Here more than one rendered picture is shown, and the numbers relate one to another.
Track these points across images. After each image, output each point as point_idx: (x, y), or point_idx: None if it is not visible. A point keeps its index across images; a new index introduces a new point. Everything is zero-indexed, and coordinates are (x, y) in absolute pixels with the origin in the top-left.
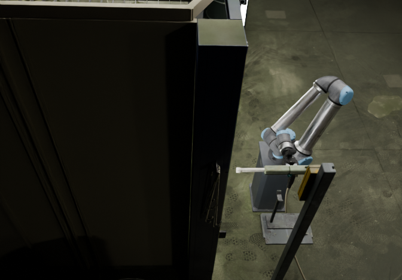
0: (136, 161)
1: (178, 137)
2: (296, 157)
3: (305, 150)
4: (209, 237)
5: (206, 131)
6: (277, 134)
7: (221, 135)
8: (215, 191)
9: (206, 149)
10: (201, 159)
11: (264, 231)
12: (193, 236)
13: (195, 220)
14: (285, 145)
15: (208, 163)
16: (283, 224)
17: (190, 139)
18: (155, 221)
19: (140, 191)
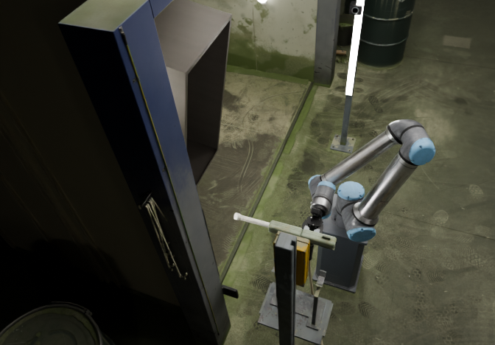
0: (105, 173)
1: None
2: (351, 222)
3: (363, 217)
4: (190, 289)
5: (122, 149)
6: (317, 186)
7: (142, 158)
8: (169, 232)
9: (134, 173)
10: (135, 185)
11: (264, 305)
12: (172, 281)
13: (166, 262)
14: (317, 201)
15: (144, 192)
16: None
17: None
18: (152, 252)
19: (123, 210)
